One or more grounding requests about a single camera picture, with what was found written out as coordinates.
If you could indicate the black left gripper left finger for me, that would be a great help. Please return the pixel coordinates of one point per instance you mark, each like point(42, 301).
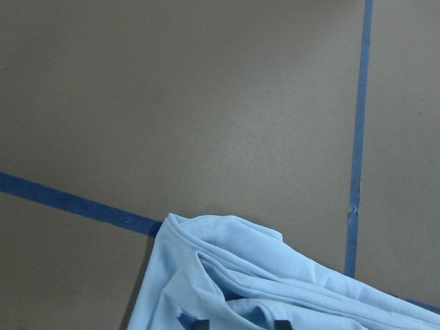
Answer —
point(201, 325)

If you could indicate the light blue t-shirt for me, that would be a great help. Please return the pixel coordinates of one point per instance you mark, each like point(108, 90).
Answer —
point(239, 275)

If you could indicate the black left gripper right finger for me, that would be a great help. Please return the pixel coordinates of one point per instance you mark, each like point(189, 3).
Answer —
point(282, 325)

